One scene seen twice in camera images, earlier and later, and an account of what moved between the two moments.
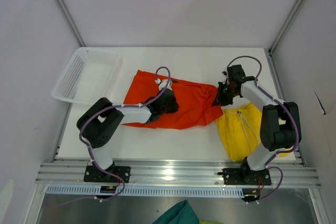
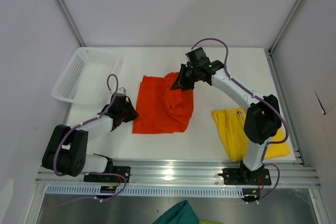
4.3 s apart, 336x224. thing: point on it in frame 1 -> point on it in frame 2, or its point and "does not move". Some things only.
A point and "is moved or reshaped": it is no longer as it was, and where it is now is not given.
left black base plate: (94, 173) does not move
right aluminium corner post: (293, 11) does not move
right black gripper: (221, 100) -> (180, 82)
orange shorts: (195, 103) is moved or reshaped
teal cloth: (180, 213) does not move
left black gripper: (174, 107) -> (134, 115)
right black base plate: (243, 176) does not move
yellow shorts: (240, 128) does not move
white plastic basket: (92, 73) does not move
